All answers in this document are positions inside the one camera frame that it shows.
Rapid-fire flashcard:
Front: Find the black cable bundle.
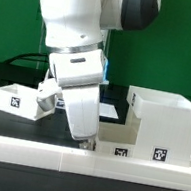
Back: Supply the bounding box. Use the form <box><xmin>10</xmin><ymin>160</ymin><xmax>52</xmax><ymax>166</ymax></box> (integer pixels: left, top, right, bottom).
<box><xmin>2</xmin><ymin>45</ymin><xmax>51</xmax><ymax>72</ymax></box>

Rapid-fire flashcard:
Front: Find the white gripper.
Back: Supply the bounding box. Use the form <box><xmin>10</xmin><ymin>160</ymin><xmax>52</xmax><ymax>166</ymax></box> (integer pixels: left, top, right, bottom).
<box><xmin>49</xmin><ymin>49</ymin><xmax>104</xmax><ymax>151</ymax></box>

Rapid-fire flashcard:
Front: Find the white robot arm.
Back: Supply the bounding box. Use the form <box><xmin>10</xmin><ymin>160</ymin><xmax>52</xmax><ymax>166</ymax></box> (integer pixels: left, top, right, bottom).
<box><xmin>37</xmin><ymin>0</ymin><xmax>161</xmax><ymax>149</ymax></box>

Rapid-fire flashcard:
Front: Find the white U-shaped fence rail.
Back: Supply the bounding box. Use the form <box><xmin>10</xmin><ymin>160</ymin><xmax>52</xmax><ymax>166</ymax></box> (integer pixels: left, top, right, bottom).
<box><xmin>0</xmin><ymin>136</ymin><xmax>191</xmax><ymax>191</ymax></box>

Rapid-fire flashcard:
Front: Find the white drawer cabinet box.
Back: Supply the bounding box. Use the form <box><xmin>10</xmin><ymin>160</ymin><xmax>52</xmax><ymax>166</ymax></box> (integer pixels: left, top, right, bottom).
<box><xmin>125</xmin><ymin>86</ymin><xmax>191</xmax><ymax>166</ymax></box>

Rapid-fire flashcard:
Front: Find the white rear drawer tray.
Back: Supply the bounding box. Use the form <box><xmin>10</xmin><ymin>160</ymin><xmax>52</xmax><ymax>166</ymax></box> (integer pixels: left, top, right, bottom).
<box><xmin>0</xmin><ymin>83</ymin><xmax>54</xmax><ymax>120</ymax></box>

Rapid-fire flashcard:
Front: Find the white front drawer with knob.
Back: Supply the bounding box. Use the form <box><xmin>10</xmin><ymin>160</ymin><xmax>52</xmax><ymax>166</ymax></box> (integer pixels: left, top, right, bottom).
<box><xmin>95</xmin><ymin>122</ymin><xmax>137</xmax><ymax>158</ymax></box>

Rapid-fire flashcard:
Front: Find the white fiducial marker plate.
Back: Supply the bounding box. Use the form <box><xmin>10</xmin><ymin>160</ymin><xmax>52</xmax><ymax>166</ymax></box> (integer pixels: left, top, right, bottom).
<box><xmin>55</xmin><ymin>98</ymin><xmax>118</xmax><ymax>120</ymax></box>

